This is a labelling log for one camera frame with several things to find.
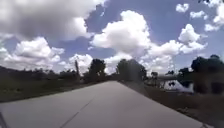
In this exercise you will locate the dark leafy tree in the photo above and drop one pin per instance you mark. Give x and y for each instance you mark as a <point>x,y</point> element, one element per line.
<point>97,68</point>

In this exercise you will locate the dark tree cluster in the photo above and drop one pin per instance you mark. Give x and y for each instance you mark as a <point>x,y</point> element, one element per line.
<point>130,70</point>

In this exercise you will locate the thin tall tree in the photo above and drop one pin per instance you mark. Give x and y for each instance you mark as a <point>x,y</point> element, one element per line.
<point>77,68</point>

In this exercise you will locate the grey concrete road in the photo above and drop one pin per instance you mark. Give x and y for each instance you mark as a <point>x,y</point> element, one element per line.
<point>110,106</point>

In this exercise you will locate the row of distant trees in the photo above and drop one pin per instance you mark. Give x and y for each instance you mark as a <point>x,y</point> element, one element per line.
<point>33,74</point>

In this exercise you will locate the green grass verge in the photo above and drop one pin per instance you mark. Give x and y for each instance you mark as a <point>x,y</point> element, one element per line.
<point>30,90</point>

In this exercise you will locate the dark trees beside water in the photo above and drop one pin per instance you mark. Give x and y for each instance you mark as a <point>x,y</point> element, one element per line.
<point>208,71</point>

